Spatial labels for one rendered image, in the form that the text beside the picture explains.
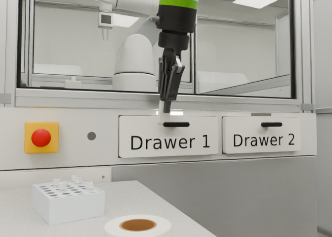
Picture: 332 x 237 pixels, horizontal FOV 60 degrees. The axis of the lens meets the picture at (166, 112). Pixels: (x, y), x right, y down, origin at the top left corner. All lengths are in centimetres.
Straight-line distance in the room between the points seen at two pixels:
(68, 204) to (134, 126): 35
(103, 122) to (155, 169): 19
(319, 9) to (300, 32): 181
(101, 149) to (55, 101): 16
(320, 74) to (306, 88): 170
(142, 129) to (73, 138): 18
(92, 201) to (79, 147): 30
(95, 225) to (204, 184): 48
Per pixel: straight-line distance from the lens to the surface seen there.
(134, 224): 34
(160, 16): 70
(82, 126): 76
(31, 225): 48
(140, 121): 77
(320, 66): 281
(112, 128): 77
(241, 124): 91
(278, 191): 104
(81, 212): 48
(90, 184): 50
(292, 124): 103
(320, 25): 289
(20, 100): 76
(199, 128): 83
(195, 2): 71
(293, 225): 111
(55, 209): 47
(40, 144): 69
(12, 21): 80
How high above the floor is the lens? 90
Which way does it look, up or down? 2 degrees up
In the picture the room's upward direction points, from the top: straight up
